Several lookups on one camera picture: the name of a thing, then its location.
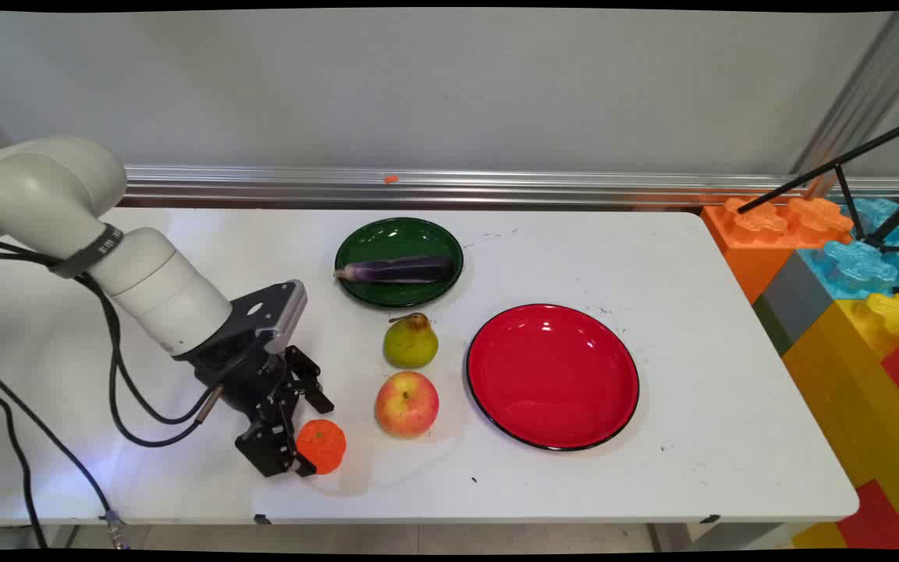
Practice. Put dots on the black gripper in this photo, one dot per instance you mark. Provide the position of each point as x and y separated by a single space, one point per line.
243 375

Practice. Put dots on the purple eggplant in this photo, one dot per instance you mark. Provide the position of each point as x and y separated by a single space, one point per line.
399 270

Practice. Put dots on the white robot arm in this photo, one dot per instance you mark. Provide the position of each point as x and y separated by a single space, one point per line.
67 203

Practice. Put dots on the orange mandarin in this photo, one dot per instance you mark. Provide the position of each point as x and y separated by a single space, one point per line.
323 446

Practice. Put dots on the red yellow apple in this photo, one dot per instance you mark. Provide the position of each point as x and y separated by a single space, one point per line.
406 404

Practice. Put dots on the green pear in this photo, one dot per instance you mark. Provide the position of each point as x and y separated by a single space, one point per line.
410 343

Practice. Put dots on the green plate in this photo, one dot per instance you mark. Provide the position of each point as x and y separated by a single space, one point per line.
387 242

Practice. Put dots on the red plate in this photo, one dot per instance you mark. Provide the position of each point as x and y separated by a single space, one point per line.
552 376

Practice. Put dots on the orange giant building block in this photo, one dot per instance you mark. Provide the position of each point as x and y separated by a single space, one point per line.
754 242

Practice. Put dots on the grey giant building block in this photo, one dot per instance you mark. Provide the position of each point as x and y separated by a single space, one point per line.
797 300

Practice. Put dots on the yellow giant building block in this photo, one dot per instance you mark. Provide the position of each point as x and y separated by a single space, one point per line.
863 406

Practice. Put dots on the blue giant building block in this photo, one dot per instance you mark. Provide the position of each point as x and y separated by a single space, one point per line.
855 265

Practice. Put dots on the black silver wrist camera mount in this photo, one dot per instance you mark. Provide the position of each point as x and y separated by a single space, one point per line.
274 308

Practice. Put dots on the aluminium rail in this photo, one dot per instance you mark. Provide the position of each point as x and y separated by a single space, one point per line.
496 187

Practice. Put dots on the aluminium post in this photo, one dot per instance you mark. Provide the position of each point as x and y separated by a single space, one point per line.
863 94

